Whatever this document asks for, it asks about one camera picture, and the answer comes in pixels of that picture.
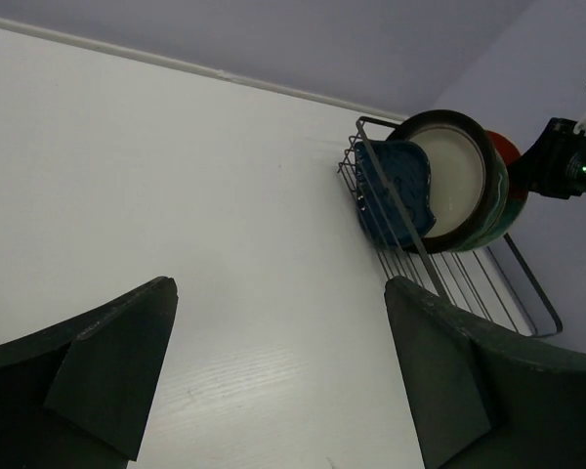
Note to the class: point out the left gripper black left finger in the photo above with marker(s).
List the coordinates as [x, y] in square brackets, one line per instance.
[78, 394]

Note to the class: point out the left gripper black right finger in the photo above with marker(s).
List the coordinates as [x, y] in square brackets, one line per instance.
[481, 395]

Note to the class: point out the black wire dish rack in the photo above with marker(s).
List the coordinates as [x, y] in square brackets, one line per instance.
[494, 282]

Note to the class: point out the teal scalloped embossed plate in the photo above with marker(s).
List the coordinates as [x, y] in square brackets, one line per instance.
[487, 213]

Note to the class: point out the red plate with teal flower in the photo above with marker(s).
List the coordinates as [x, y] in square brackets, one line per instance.
[509, 154]

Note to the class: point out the cream plate with purple rim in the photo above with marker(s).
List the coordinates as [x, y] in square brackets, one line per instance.
[462, 159]

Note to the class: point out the dark blue shell-shaped plate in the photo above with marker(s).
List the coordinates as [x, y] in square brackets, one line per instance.
[393, 187]

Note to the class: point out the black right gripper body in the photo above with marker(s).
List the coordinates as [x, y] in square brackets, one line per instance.
[555, 165]

